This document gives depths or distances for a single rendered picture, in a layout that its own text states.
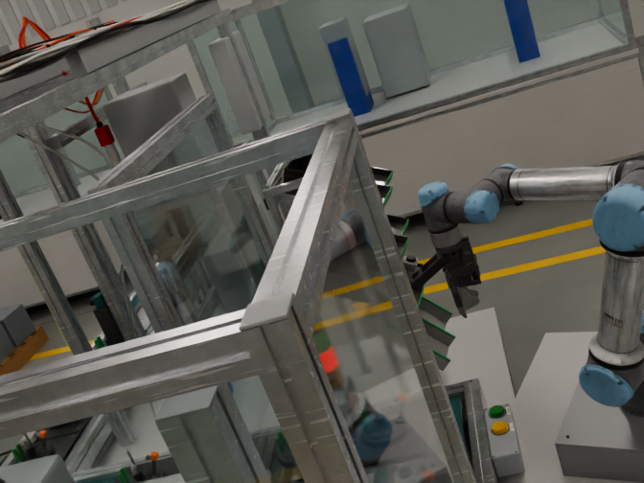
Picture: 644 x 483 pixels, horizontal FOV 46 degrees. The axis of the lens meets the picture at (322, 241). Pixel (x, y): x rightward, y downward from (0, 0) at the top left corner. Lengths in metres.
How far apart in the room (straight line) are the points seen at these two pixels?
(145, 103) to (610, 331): 1.93
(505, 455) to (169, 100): 1.78
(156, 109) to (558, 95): 3.46
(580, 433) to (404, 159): 4.12
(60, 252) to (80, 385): 6.80
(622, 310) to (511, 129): 4.18
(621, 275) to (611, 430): 0.46
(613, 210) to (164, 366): 1.21
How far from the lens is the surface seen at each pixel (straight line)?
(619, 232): 1.58
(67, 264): 7.31
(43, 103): 1.81
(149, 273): 1.11
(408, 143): 5.83
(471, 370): 2.48
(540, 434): 2.16
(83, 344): 2.72
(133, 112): 3.02
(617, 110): 5.86
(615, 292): 1.68
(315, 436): 0.48
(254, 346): 0.45
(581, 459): 1.97
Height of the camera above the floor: 2.17
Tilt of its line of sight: 19 degrees down
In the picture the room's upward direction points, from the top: 20 degrees counter-clockwise
